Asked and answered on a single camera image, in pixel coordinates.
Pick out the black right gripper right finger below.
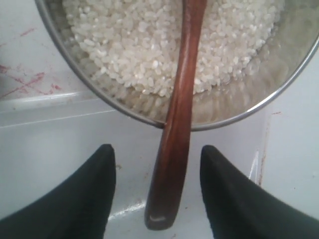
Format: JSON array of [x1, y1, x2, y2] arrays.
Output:
[[200, 145, 319, 239]]

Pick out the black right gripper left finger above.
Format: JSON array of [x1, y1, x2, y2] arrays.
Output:
[[0, 144, 116, 239]]

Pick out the brown wooden spoon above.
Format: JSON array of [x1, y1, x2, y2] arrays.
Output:
[[145, 0, 207, 231]]

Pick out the steel rice bowl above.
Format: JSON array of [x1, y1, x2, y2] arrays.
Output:
[[36, 0, 319, 131]]

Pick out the white rice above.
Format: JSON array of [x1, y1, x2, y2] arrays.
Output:
[[62, 0, 285, 97]]

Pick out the white plastic tray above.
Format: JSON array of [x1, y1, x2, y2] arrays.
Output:
[[0, 99, 269, 239]]

